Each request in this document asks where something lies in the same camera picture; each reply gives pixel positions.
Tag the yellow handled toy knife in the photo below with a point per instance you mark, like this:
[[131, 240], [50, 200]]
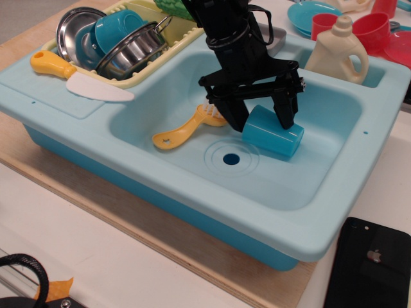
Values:
[[46, 62]]

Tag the red cup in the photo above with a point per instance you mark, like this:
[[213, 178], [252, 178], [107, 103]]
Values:
[[322, 22], [373, 31]]

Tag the grey toy faucet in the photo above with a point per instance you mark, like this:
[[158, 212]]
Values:
[[278, 35]]

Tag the red plate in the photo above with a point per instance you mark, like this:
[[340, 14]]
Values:
[[398, 48]]

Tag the teal cup in rack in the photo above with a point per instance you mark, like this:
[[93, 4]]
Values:
[[112, 29]]

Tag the teal plate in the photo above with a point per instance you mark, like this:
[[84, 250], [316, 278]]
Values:
[[301, 14]]

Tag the green toy vegetable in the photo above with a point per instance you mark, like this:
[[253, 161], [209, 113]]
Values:
[[176, 8]]

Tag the orange tape piece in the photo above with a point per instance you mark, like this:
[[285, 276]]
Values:
[[59, 290]]

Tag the plywood board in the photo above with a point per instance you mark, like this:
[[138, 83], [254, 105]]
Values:
[[120, 250]]

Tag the cream detergent bottle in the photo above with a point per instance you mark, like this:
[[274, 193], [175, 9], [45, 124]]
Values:
[[339, 54]]

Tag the red cup right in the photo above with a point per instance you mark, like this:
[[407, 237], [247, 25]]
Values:
[[373, 31]]

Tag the black smartphone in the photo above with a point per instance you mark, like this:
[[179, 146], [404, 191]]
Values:
[[371, 267]]

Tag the red cup background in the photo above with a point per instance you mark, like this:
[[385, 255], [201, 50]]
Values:
[[387, 7]]

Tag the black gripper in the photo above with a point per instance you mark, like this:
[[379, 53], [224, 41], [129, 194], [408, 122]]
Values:
[[248, 71]]

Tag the cream plastic object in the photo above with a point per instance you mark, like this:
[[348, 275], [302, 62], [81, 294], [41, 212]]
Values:
[[350, 5]]

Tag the steel pot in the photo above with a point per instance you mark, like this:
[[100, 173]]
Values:
[[135, 51]]

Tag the red cup left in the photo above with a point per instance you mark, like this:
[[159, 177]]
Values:
[[322, 22]]

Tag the yellow dish brush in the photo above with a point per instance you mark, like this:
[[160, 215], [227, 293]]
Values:
[[205, 113]]

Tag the light blue toy sink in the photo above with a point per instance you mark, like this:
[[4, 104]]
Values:
[[277, 209]]

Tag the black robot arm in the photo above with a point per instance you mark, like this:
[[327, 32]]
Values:
[[232, 20]]

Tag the steel plate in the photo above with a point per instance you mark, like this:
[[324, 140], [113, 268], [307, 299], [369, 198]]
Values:
[[76, 39]]

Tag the blue plastic cup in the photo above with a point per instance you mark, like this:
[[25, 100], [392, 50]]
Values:
[[263, 130]]

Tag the pale yellow dish rack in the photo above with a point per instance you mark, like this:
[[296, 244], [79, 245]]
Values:
[[180, 33]]

